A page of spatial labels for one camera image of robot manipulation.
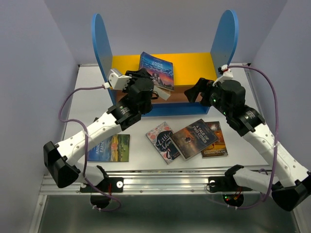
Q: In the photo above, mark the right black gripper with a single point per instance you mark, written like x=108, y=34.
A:
x=205, y=87

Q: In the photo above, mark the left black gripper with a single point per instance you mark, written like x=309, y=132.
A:
x=134, y=74

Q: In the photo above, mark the Jane Eyre blue book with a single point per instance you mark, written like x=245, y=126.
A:
x=161, y=71

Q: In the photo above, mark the A Tale of Two Cities book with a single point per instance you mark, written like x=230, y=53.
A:
x=193, y=139

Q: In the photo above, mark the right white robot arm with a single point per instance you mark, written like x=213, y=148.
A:
x=289, y=183

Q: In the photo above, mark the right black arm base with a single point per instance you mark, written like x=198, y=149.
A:
x=232, y=193

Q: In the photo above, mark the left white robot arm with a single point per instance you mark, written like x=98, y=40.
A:
x=62, y=159

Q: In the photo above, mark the blue and yellow wooden bookshelf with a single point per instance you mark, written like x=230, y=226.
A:
x=187, y=67

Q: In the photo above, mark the Little Women book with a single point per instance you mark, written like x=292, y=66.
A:
x=160, y=137

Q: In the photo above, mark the Animal Farm book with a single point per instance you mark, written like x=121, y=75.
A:
x=112, y=149

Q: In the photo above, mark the Edward Rulane brown book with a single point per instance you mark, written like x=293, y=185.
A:
x=218, y=148

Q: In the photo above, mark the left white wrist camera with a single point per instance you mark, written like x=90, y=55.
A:
x=116, y=80

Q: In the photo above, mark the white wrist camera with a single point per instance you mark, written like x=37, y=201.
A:
x=116, y=80
x=225, y=74

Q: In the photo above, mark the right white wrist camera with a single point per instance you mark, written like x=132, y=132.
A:
x=225, y=74

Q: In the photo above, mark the aluminium rail frame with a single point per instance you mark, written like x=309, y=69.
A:
x=147, y=174

